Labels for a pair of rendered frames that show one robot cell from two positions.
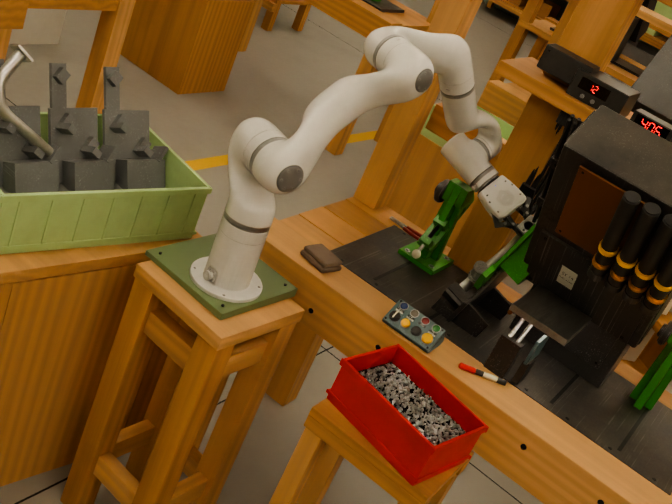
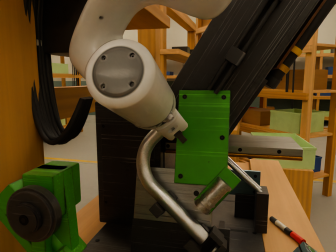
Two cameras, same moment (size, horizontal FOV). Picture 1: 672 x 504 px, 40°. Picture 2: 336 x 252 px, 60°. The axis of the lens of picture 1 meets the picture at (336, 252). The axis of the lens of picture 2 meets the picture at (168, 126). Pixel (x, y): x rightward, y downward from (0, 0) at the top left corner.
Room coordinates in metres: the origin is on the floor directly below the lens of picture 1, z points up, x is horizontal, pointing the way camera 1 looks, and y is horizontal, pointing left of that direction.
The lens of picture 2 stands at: (2.48, 0.17, 1.30)
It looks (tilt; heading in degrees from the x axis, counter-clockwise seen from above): 9 degrees down; 260
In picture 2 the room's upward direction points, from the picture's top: straight up
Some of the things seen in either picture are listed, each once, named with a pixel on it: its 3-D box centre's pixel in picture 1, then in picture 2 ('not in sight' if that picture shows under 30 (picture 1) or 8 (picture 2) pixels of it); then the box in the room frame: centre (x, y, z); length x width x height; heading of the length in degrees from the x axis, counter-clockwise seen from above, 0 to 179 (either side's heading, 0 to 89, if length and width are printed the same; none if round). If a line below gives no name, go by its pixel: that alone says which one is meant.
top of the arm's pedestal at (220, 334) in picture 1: (220, 293); not in sight; (2.02, 0.23, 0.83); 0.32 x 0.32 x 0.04; 62
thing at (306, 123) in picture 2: not in sight; (248, 87); (0.69, -3.61, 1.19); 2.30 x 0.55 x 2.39; 106
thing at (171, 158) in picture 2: (590, 302); (145, 152); (2.40, -0.71, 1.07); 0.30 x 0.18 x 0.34; 67
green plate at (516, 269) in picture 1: (527, 253); (203, 134); (2.29, -0.47, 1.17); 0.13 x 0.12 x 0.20; 67
